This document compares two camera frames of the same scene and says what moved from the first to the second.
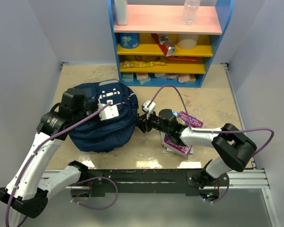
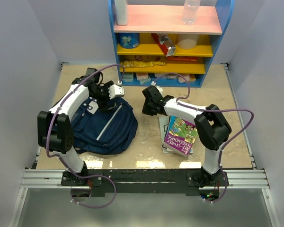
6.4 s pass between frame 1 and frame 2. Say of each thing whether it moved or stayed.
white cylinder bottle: stayed
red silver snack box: stayed
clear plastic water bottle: stayed
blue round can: stayed
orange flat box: stayed
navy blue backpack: moved
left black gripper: moved
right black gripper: moved
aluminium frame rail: stayed
